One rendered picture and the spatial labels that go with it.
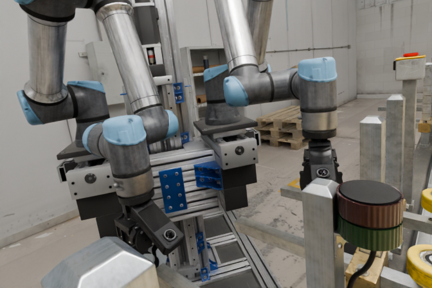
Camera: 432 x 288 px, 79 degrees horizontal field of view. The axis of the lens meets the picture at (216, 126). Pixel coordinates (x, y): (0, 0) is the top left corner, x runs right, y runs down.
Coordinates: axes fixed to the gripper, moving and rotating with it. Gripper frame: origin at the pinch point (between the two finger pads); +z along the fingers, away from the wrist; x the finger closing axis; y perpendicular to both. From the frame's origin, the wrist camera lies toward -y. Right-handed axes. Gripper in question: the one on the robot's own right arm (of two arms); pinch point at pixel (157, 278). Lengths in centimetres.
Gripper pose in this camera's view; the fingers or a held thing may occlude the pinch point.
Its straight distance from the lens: 66.2
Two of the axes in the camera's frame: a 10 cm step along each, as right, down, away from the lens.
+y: -7.4, -0.5, 6.7
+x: -6.6, 2.3, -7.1
